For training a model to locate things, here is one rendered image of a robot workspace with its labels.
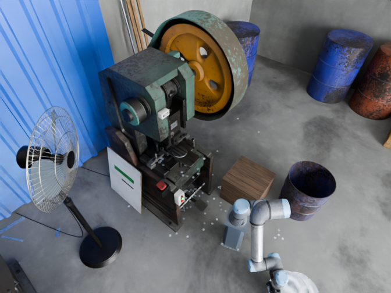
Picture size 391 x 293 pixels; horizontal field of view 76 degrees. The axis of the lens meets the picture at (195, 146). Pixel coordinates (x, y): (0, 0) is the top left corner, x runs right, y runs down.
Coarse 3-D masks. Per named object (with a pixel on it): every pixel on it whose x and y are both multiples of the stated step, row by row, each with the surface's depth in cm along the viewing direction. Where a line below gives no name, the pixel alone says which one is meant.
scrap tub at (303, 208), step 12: (300, 168) 253; (312, 168) 250; (324, 168) 241; (288, 180) 235; (300, 180) 267; (312, 180) 259; (324, 180) 246; (288, 192) 239; (300, 192) 222; (312, 192) 266; (324, 192) 248; (300, 204) 232; (312, 204) 227; (300, 216) 247
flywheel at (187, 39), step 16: (176, 32) 182; (192, 32) 172; (160, 48) 203; (176, 48) 196; (192, 48) 186; (208, 48) 176; (192, 64) 190; (208, 64) 184; (224, 64) 170; (208, 80) 195; (224, 80) 184; (208, 96) 204; (224, 96) 188; (208, 112) 211
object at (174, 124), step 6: (174, 108) 191; (174, 114) 187; (174, 120) 191; (174, 126) 195; (174, 132) 199; (180, 132) 202; (174, 138) 198; (180, 138) 206; (168, 144) 203; (174, 144) 203
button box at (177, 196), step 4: (84, 168) 297; (96, 172) 292; (108, 176) 286; (176, 192) 204; (180, 192) 204; (152, 196) 243; (176, 196) 202; (176, 200) 206; (180, 200) 207; (164, 204) 234; (180, 204) 211; (176, 208) 218
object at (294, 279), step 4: (288, 272) 190; (292, 272) 190; (292, 276) 188; (296, 276) 188; (292, 280) 187; (296, 280) 187; (300, 280) 187; (288, 284) 184; (292, 284) 184; (296, 284) 185; (300, 284) 185; (304, 284) 185; (284, 288) 182; (288, 288) 182; (292, 288) 182; (296, 288) 183; (300, 288) 183; (280, 292) 181; (284, 292) 181; (288, 292) 181; (292, 292) 181; (296, 292) 181; (300, 292) 181; (304, 292) 181; (308, 292) 181
